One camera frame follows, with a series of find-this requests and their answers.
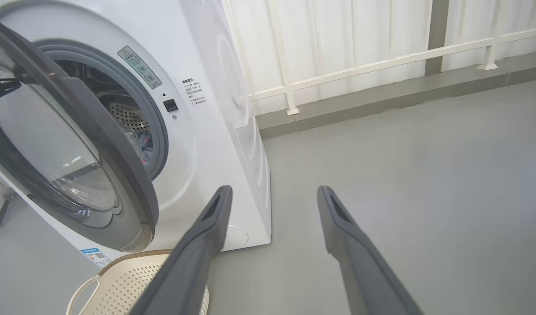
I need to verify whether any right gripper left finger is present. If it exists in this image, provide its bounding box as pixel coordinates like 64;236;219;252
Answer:
128;185;233;315

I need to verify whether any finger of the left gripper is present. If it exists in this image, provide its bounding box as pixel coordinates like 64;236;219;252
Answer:
0;78;21;103

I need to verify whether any perforated steel washer drum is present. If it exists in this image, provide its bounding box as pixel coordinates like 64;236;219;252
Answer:
56;60;153;169

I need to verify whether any white front-load washing machine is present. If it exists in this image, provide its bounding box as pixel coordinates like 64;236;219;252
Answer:
0;0;272;263

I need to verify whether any round drain filter cover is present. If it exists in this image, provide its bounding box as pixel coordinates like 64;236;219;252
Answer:
222;224;249;247

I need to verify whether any grey warning sticker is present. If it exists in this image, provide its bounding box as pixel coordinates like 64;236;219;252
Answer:
117;45;162;90

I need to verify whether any black round glass washer door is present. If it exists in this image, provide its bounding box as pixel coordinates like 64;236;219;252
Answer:
0;15;159;253

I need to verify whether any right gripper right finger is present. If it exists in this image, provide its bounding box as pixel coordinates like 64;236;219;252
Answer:
317;185;425;315

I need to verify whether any white metal railing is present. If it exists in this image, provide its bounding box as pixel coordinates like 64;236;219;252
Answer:
224;0;536;116

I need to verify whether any blue cartoon print garment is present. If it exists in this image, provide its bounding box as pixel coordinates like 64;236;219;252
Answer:
137;131;154;167

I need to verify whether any white basket with brown rim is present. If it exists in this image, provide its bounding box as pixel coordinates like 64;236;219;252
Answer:
66;249;210;315

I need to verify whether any blue energy label sticker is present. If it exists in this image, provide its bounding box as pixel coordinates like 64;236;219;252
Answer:
80;248;112;269

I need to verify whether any small printed text label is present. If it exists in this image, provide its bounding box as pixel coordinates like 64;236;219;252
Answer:
182;78;207;105

